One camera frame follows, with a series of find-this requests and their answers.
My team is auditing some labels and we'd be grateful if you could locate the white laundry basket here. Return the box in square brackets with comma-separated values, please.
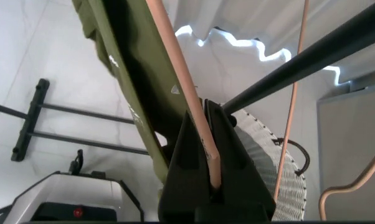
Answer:
[221, 104, 311, 222]

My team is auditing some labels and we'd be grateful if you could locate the pink clothes hanger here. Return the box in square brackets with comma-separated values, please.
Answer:
[145, 0, 222, 190]
[273, 0, 375, 222]

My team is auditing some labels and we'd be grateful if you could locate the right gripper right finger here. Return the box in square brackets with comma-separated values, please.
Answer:
[204, 98, 277, 222]

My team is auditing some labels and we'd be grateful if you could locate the black clothes rack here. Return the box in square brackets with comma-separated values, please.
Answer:
[0, 0, 375, 162]

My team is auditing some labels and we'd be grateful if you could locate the green printed shirt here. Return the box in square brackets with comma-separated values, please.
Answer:
[71, 0, 204, 187]

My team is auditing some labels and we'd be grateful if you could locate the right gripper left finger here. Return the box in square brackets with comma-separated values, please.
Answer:
[158, 110, 212, 222]

